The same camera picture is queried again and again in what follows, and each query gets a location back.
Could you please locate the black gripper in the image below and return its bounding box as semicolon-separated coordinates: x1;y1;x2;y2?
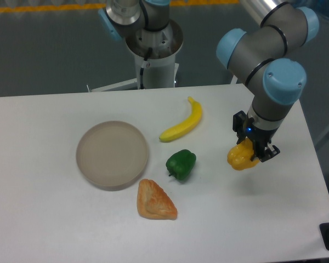
232;111;280;162

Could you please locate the yellow bell pepper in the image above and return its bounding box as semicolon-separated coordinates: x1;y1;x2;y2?
227;138;260;170

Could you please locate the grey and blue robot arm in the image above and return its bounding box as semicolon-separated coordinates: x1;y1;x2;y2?
99;1;319;162

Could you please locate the green bell pepper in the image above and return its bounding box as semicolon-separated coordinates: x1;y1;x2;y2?
166;149;196;181

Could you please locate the beige round plate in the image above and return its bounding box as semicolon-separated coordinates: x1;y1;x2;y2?
76;121;149;191

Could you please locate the yellow banana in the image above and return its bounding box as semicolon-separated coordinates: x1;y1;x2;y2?
159;96;203;142

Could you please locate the golden triangular pastry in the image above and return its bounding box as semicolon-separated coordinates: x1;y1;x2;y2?
137;179;178;220

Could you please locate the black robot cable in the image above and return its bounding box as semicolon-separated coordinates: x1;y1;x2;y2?
138;47;154;90

